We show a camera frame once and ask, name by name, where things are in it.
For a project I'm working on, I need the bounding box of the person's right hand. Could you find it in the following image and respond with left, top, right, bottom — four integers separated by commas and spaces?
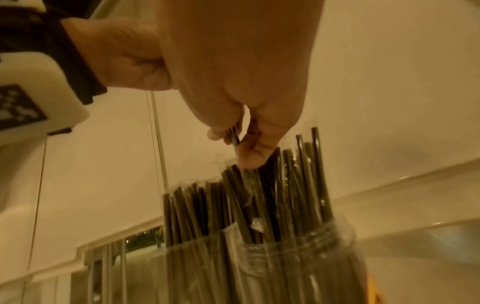
156, 0, 326, 171

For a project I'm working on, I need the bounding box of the clear plastic jar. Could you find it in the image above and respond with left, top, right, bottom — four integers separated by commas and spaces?
151, 217, 371, 304

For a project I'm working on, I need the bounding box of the bundle of black straws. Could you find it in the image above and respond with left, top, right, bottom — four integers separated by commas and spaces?
162, 127, 363, 304

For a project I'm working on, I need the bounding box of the black wrist strap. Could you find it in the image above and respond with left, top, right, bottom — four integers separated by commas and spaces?
0, 0, 108, 105

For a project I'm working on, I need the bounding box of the white wall cabinet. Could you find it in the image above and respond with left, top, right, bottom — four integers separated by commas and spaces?
0, 89, 480, 285

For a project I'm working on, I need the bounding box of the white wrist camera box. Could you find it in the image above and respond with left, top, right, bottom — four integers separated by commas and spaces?
0, 52, 91, 147

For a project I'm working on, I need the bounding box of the metal wire rack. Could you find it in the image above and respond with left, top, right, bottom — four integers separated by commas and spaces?
81, 225, 167, 304

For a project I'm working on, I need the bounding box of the person's left hand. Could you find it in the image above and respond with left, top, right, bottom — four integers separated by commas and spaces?
61, 17, 177, 92

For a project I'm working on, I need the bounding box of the black drinking straw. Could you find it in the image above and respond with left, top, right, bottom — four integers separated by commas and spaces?
228, 126, 268, 235

